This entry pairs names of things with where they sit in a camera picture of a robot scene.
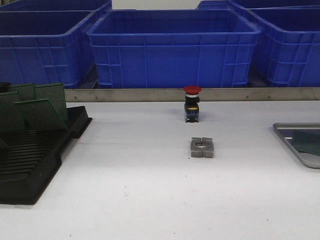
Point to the black slotted board rack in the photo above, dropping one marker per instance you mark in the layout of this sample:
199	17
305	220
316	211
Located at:
32	158

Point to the metal tray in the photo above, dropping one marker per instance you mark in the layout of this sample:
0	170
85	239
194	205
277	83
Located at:
286	129

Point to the red emergency stop button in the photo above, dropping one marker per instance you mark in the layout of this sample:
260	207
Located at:
191	107

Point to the grey metal clamp block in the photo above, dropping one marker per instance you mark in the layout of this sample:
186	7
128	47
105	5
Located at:
202	147

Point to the blue plastic crate centre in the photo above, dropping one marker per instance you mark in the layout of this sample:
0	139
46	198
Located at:
172	48

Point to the blue plastic crate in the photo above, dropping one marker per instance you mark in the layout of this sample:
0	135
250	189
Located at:
46	47
172	48
287	53

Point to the blue crate far right rear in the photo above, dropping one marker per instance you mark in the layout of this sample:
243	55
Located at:
256	4

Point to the blue plastic crate left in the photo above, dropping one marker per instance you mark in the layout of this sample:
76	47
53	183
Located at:
46	47

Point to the blue plastic crate right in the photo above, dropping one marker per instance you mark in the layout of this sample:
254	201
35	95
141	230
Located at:
287	53

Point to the blue crate far left rear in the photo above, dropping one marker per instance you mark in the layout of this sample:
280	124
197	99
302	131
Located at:
56	5

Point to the steel shelf frame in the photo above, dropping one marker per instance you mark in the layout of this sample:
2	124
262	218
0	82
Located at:
206	94

